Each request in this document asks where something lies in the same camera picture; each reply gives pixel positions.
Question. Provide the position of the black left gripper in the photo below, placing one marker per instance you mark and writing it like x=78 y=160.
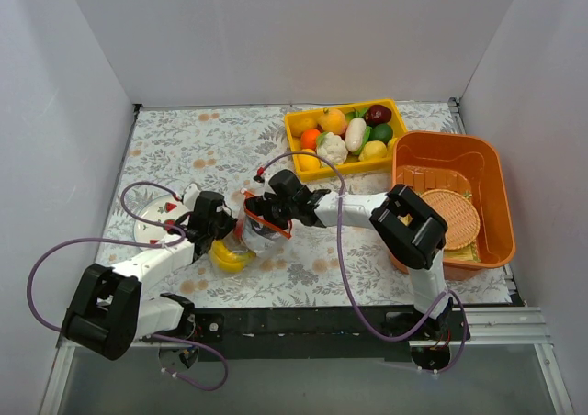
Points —
x=220 y=227

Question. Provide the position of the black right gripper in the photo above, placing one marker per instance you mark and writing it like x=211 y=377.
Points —
x=259 y=207

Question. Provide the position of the fake red strawberry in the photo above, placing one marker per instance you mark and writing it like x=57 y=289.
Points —
x=238 y=230

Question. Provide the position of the clear zip top bag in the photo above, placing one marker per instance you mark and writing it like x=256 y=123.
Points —
x=261 y=237

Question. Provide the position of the fake yellow banana bunch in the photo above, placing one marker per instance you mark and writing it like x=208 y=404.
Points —
x=231 y=255

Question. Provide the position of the fake white radish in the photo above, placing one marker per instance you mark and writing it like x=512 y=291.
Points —
x=355 y=132

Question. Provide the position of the fake green lime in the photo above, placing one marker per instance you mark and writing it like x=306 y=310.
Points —
x=382 y=132

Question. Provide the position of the fake red apple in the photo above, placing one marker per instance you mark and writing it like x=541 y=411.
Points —
x=377 y=114

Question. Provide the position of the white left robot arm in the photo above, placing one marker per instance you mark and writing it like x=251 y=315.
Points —
x=108 y=311

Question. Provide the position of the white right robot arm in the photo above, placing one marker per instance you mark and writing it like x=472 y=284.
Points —
x=412 y=231

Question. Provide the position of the fake yellow lemon front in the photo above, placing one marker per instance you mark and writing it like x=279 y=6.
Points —
x=308 y=161

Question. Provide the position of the fake orange tangerine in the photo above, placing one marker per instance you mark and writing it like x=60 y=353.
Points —
x=308 y=139

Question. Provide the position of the fake white cauliflower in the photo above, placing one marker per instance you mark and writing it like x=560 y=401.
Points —
x=331 y=147

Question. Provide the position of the fake yellow fruit back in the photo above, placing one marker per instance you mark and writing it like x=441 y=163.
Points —
x=300 y=125

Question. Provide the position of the fake bumpy yellow lemon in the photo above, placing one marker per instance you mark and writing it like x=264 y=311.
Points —
x=373 y=150

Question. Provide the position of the white fruit pattern plate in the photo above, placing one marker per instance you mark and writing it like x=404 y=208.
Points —
x=164 y=209

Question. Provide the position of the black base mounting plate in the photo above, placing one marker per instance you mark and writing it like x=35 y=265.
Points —
x=306 y=333

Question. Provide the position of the round woven bamboo basket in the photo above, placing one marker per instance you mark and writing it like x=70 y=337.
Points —
x=462 y=219

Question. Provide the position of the orange plastic tub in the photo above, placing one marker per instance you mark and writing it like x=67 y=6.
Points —
x=479 y=163

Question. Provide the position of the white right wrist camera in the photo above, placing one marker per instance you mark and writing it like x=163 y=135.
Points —
x=262 y=180

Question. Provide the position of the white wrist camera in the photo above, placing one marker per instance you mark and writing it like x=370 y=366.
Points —
x=262 y=180
x=188 y=196

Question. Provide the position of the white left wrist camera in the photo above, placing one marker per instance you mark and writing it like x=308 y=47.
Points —
x=188 y=196

